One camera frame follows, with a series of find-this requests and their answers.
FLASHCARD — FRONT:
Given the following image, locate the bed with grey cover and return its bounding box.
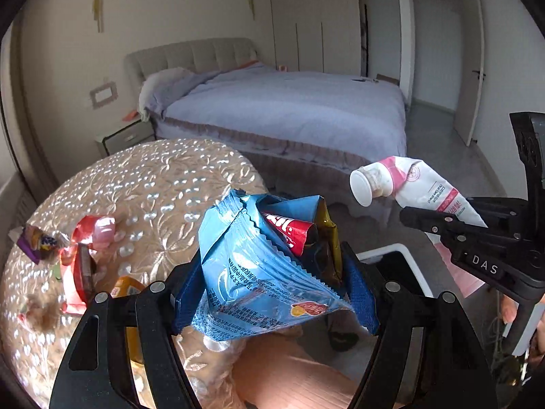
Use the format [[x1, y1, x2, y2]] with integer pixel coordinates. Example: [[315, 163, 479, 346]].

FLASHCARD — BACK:
[[144, 63, 408, 167]]

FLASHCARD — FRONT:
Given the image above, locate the orange packet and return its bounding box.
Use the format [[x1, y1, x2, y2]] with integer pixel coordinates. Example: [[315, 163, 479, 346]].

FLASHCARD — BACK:
[[111, 275, 148, 367]]

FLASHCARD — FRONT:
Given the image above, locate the white door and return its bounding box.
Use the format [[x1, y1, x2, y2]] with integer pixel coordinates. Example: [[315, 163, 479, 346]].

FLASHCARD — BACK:
[[453, 0, 486, 148]]

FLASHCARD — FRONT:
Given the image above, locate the pink foil wrapper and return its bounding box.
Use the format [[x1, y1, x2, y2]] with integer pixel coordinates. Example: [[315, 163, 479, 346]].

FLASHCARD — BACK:
[[72, 215, 117, 253]]

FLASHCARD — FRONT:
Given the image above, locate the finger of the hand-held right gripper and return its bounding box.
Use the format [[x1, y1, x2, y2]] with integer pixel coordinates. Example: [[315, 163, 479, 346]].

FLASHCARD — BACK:
[[399, 205, 534, 285], [465, 197, 529, 223]]

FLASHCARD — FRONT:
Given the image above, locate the blue snack wrapper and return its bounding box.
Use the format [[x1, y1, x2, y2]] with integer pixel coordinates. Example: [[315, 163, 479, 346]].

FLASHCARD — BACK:
[[189, 188, 355, 342]]

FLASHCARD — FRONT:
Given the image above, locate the beige embroidered tablecloth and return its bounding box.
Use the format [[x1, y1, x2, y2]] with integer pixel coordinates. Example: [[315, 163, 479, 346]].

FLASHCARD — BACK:
[[0, 138, 274, 409]]

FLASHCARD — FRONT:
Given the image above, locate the white bin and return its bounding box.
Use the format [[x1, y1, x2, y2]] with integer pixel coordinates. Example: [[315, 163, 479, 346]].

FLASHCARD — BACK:
[[355, 242, 429, 300]]

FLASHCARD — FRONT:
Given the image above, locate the white and pink tube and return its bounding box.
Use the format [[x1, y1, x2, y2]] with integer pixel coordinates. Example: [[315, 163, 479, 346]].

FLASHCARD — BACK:
[[349, 156, 489, 228]]

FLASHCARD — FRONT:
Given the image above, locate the pink paper bag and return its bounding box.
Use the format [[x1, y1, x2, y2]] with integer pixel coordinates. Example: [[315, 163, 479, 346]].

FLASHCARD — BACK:
[[432, 238, 484, 299]]

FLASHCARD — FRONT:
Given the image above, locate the beige wardrobe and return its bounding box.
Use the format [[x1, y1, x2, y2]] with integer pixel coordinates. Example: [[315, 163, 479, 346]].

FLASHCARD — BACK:
[[268, 0, 363, 76]]

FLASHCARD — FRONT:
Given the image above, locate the purple candy wrapper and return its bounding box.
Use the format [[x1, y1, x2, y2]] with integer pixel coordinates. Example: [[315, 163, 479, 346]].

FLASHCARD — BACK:
[[17, 223, 71, 265]]

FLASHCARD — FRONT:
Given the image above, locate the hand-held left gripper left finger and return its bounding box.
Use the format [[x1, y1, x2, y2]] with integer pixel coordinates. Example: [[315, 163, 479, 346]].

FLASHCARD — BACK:
[[49, 252, 206, 409]]

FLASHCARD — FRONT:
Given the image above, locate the white pillow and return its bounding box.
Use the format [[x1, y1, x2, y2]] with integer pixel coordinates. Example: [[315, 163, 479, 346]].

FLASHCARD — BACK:
[[138, 67, 197, 113]]

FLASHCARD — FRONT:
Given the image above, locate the beige padded headboard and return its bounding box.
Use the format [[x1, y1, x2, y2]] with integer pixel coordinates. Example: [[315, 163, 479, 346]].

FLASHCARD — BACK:
[[123, 38, 260, 94]]

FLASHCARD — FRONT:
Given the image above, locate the grey nightstand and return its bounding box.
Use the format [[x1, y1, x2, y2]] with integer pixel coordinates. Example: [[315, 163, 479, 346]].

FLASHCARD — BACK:
[[94, 118, 155, 157]]

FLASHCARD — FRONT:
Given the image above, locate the red and brown snack packet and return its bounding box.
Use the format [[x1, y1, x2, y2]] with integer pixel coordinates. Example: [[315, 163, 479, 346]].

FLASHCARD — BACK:
[[59, 243, 99, 317]]

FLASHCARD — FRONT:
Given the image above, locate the gold foil wrapper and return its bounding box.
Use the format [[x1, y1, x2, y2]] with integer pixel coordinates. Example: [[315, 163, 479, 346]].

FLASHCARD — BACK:
[[312, 198, 344, 287]]

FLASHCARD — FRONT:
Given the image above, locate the red snack wrapper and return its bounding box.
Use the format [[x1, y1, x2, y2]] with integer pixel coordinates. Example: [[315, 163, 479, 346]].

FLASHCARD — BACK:
[[261, 210, 318, 257]]

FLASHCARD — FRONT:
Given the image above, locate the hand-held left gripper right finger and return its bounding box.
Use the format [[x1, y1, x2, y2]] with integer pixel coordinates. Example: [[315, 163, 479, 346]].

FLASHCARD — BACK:
[[340, 242, 499, 409]]

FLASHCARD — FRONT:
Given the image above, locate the wall switch panel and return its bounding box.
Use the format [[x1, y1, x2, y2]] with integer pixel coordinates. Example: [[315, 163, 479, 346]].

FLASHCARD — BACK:
[[89, 82, 118, 106]]

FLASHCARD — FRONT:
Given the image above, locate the person's right hand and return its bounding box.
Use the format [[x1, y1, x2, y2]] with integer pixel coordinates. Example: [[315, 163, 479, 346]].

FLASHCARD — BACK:
[[500, 296, 518, 325]]

